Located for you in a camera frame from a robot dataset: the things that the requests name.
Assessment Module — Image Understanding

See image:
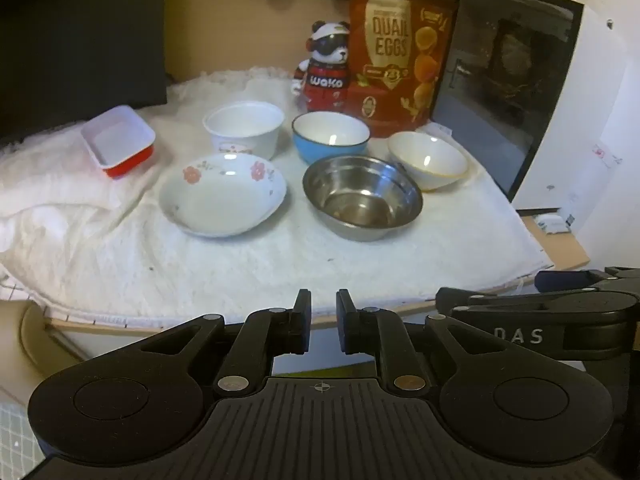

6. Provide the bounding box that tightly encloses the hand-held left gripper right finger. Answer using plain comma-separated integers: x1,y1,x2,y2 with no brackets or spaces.
336,288,520,397

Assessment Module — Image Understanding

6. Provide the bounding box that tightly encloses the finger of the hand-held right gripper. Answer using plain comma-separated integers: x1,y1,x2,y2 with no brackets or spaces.
435,286,599,317
534,266,640,292

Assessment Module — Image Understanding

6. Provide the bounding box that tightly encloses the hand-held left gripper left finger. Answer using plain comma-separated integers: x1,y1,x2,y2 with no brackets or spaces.
127,288,312,397

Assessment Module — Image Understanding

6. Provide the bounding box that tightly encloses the stainless steel bowl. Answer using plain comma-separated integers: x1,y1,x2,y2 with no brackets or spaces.
302,155,424,242

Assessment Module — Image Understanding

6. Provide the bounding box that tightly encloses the white bowl yellow rim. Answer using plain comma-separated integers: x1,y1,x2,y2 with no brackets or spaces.
386,131,470,192

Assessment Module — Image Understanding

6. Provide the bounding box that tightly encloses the blue enamel bowl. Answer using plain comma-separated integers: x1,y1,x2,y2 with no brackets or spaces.
291,111,371,166

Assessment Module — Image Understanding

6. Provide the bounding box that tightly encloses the red and white rectangular container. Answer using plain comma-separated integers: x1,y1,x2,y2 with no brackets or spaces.
80,105,157,181

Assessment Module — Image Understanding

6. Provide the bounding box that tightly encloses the small white packet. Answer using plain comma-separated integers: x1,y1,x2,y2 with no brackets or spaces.
532,212,576,236

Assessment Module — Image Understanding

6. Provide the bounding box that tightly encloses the white fluffy towel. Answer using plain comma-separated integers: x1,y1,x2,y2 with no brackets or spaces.
0,66,556,328

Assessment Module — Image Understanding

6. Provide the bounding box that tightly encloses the white floral deep plate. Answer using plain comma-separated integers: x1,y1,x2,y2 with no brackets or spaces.
158,152,289,239

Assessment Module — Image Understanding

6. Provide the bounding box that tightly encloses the white appliance black glass door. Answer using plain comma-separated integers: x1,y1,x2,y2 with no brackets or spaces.
430,0,632,213

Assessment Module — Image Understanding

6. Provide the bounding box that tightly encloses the white paper bowl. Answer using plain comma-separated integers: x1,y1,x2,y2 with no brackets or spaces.
202,101,286,161

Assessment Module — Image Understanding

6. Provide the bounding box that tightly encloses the panda figurine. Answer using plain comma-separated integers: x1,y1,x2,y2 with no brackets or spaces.
291,20,352,113

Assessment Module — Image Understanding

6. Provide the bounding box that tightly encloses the red snack bag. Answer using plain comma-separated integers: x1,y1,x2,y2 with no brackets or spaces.
347,0,457,138

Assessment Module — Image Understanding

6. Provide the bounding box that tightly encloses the beige chair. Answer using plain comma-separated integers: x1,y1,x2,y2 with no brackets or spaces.
0,300,86,406

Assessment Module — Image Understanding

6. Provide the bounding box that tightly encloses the black monitor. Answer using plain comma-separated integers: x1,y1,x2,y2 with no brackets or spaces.
0,0,168,143

